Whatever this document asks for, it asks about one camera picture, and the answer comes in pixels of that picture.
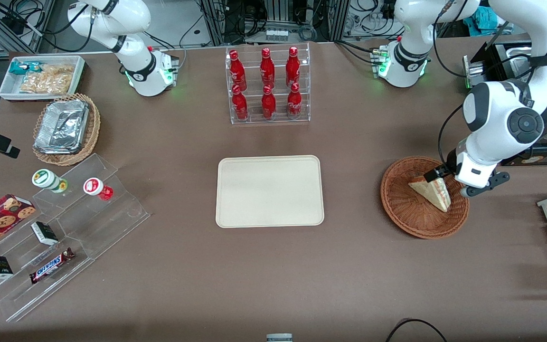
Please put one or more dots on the teal snack packet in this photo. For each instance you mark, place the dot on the teal snack packet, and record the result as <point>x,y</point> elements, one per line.
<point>22,67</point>

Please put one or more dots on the silver foil tray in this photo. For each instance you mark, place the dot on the silver foil tray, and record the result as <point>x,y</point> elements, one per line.
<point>62,126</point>

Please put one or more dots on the clear acrylic stepped display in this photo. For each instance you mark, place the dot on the clear acrylic stepped display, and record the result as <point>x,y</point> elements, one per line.
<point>112,223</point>

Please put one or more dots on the steel warmer pan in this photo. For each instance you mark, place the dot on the steel warmer pan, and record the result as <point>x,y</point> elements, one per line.
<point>518,51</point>

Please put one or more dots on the beige plastic tray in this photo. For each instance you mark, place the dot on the beige plastic tray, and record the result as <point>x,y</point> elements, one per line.
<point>269,191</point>

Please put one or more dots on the black food warmer appliance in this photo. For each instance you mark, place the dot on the black food warmer appliance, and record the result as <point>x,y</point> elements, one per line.
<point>501,64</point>

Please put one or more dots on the round brown wicker basket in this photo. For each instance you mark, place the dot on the round brown wicker basket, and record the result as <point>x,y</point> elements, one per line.
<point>409,213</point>

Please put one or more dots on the grey device edge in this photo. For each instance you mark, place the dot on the grey device edge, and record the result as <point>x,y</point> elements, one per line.
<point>279,337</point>

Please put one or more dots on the grey power strip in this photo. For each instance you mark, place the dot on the grey power strip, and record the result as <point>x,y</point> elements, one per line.
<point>277,34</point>

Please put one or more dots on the teal cloth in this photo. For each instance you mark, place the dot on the teal cloth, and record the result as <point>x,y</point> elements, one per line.
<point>485,19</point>

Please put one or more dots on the red lid white jar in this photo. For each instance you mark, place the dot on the red lid white jar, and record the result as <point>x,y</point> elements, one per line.
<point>95,186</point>

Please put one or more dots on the red cola bottle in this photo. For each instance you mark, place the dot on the red cola bottle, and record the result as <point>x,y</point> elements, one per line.
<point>267,66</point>
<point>294,102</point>
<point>239,104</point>
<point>293,65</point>
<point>237,66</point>
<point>268,103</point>

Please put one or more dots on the light wicker basket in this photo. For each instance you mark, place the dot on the light wicker basket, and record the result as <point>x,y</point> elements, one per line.
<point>94,126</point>

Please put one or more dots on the clear acrylic bottle rack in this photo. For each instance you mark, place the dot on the clear acrylic bottle rack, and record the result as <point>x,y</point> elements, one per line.
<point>268,118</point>

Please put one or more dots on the triangular sandwich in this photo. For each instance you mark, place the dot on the triangular sandwich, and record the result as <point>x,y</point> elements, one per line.
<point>434,194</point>

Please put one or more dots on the Snickers chocolate bar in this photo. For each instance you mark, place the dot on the Snickers chocolate bar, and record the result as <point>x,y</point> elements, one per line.
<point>50,266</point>

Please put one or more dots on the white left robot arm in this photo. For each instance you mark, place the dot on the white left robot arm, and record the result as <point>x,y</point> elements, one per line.
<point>501,109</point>

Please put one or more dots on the clear bag of crackers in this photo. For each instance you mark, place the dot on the clear bag of crackers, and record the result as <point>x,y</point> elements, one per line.
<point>48,80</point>

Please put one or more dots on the white rectangular bin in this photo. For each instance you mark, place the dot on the white rectangular bin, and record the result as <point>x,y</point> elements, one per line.
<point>7,90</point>

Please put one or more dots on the green lid white jar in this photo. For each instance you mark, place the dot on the green lid white jar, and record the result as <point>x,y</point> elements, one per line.
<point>45,179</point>

